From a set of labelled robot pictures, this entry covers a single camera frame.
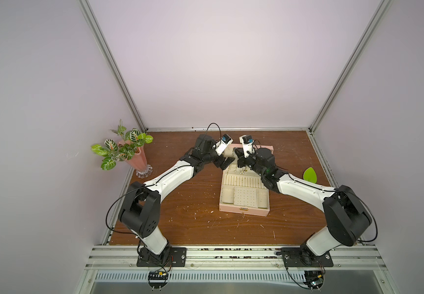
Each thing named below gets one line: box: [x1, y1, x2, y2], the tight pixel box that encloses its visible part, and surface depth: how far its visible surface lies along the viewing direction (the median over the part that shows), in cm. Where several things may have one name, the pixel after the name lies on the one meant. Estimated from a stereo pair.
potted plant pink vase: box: [91, 119, 154, 179], surface depth 80 cm
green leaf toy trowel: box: [302, 166, 318, 184], surface depth 99 cm
